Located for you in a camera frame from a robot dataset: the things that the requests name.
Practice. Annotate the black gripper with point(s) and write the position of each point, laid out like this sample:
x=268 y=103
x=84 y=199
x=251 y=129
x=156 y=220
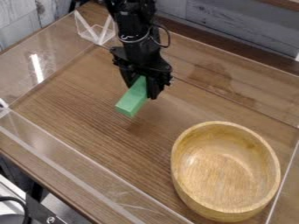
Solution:
x=137 y=58

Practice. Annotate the green rectangular block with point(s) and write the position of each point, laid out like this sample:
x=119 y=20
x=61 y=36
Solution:
x=133 y=98

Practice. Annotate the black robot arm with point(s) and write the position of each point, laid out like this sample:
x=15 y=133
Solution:
x=133 y=16

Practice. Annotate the brown wooden bowl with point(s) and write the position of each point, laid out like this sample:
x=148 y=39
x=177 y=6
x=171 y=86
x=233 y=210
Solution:
x=225 y=171

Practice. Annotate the clear acrylic corner bracket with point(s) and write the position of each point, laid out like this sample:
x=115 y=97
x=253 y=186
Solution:
x=97 y=34

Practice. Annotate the clear acrylic tray wall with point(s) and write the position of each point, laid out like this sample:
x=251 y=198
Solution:
x=104 y=162

